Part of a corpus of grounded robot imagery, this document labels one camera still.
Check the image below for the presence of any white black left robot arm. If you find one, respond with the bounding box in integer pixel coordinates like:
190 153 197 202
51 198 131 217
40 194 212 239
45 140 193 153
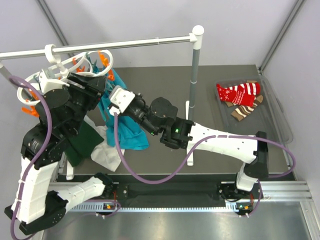
4 73 115 238

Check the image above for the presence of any red white striped sock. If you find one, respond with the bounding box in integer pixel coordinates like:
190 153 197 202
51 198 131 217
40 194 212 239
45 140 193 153
226 82 261 107

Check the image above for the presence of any white round clip hanger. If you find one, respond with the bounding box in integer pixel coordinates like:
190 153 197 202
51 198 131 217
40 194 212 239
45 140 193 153
25 49 115 93

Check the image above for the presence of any grey rack left post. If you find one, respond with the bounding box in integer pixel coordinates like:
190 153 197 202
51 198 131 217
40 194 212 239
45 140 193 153
0 62 13 84

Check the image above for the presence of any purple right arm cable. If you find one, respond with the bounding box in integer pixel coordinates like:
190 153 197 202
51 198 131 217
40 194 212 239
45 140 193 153
113 111 297 185

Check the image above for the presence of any white rack left foot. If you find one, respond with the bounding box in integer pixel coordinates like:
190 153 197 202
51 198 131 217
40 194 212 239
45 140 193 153
65 157 75 181

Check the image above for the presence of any brown striped sock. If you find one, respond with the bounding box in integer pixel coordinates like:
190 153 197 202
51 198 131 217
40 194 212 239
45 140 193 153
223 79 258 108
231 94 264 122

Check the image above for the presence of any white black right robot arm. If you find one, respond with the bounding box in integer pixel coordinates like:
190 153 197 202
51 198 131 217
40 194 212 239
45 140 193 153
120 91 269 198

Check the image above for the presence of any white cloth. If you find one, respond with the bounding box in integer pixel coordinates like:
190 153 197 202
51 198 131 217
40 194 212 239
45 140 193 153
84 115 121 172

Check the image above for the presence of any clear plastic bin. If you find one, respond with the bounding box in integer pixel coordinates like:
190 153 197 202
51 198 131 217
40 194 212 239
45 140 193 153
206 76 293 144

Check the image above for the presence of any grey rack post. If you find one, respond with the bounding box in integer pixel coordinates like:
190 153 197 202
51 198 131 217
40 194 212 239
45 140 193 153
189 49 201 108
0 62 13 84

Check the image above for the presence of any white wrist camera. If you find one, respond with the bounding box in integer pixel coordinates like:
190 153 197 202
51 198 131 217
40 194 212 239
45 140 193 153
38 69 70 94
108 85 136 116

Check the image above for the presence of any white rack right foot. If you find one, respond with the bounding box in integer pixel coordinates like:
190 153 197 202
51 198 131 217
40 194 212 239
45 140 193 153
185 100 194 167

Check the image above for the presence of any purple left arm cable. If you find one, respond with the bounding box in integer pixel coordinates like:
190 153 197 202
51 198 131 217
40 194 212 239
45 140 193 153
8 75 53 240

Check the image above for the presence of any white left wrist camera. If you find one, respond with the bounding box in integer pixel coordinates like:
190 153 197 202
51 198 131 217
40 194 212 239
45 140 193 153
38 69 70 94

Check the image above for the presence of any dark green cloth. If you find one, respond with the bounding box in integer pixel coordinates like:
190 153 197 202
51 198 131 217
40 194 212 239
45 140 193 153
64 120 104 167

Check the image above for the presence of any silver clothes rack rail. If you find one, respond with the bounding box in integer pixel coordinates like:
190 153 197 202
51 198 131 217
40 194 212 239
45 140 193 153
0 25 205 60

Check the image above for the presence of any white rack foot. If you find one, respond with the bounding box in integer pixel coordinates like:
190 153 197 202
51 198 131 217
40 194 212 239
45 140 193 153
185 100 194 167
65 157 75 181

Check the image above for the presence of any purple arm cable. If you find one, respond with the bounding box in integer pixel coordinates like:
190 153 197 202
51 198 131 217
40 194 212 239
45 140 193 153
8 75 53 240
113 111 297 185

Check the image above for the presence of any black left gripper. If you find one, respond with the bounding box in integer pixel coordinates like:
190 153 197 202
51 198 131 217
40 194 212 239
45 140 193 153
64 71 108 136

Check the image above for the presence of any black base bar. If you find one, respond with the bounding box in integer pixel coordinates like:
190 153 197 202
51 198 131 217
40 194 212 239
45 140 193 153
113 182 251 208

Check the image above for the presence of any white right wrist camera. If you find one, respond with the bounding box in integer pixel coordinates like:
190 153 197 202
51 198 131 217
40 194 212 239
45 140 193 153
108 85 136 116

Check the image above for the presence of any grey rack right post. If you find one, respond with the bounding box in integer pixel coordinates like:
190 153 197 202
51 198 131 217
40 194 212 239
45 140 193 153
189 49 201 108

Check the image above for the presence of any teal cloth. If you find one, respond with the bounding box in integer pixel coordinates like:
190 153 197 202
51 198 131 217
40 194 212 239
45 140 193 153
96 68 150 151

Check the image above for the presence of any brown striped sock in bin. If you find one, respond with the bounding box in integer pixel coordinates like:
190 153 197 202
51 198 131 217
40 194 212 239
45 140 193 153
223 79 258 108

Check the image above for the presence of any red snowflake sock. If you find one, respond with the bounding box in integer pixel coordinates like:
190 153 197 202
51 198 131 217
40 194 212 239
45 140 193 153
216 84 245 105

